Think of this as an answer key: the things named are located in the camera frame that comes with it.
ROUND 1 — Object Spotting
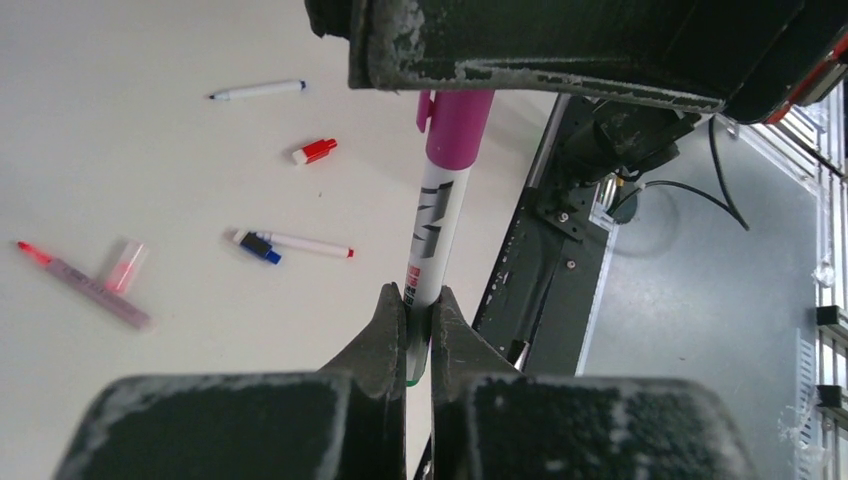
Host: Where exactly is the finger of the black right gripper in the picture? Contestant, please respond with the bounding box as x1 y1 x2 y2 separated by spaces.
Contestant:
305 0 804 112

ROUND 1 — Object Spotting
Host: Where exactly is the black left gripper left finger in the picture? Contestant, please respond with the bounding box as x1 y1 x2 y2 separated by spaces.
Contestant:
55 283 406 479

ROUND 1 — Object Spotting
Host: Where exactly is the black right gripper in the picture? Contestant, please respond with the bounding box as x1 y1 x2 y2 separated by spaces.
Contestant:
723 0 847 125

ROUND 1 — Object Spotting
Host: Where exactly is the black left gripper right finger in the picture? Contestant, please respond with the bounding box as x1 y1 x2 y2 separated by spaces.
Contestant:
430 288 758 479

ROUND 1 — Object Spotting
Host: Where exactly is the white marker pen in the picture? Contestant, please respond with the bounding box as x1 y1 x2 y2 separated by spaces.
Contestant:
403 162 471 386

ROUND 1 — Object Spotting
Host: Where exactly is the magenta pen cap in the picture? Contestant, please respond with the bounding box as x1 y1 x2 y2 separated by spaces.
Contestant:
416 90 495 171

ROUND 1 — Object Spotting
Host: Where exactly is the pink highlighter pen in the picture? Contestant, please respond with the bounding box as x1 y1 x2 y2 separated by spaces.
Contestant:
16 241 151 330

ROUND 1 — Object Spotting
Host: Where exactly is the white pen blue end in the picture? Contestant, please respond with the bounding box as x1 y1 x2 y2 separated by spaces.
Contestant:
207 79 307 101

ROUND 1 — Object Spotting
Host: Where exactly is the blue pen cap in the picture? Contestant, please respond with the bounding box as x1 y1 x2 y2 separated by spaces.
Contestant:
232 230 281 265

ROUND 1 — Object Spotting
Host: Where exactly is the red pen cap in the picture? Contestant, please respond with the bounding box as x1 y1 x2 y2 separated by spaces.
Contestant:
291 138 338 165

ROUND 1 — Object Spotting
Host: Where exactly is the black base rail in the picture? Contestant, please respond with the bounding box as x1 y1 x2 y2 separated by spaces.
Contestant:
415 96 697 479

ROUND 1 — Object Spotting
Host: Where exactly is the grey cable duct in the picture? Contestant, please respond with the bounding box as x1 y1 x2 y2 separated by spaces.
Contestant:
728 79 848 480

